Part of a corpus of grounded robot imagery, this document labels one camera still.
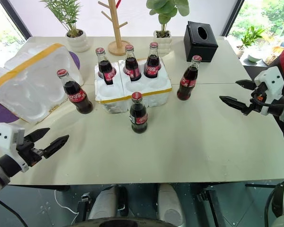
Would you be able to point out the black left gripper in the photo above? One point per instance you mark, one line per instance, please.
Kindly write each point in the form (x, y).
(28, 151)

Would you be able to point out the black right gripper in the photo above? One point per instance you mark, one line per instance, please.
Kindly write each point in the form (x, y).
(259, 97)

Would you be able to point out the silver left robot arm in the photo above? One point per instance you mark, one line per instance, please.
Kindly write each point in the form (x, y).
(1, 175)

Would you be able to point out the glass cola bottle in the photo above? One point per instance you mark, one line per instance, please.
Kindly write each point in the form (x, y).
(132, 65)
(152, 63)
(105, 67)
(188, 81)
(77, 97)
(138, 116)

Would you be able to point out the black tissue box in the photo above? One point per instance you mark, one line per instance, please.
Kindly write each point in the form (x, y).
(200, 48)

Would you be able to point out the white foam lid yellow tape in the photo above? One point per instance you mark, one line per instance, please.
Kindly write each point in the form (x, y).
(26, 80)

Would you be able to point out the white foam bottle tray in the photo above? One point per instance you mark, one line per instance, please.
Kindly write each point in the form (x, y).
(113, 94)

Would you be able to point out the white bowl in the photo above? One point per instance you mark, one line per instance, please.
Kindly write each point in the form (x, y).
(253, 58)

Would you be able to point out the purple round mat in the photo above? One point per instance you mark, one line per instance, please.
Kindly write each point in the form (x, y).
(1, 113)
(75, 61)

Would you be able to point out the small green plant outside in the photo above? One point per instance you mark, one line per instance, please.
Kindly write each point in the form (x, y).
(249, 37)

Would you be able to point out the white rounded robot leg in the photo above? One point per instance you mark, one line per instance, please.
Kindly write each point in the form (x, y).
(105, 203)
(170, 203)

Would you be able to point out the broad-leaf plant in white pot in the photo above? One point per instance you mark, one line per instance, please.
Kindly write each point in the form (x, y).
(164, 40)

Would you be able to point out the fern plant in white pot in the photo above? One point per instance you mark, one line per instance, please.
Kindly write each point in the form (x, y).
(77, 40)

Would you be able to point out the wooden branch stand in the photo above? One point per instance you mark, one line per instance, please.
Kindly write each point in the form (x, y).
(117, 30)

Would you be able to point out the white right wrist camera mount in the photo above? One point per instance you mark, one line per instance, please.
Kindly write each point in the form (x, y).
(273, 79)

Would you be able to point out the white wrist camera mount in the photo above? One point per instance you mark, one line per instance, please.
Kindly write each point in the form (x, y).
(6, 137)
(273, 79)

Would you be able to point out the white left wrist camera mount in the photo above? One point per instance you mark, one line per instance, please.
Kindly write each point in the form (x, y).
(6, 137)

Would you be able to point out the black table leg bracket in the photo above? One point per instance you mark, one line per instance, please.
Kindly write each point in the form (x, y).
(207, 201)
(84, 203)

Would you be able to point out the dark window frame post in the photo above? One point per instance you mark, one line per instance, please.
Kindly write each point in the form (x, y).
(233, 16)
(20, 21)

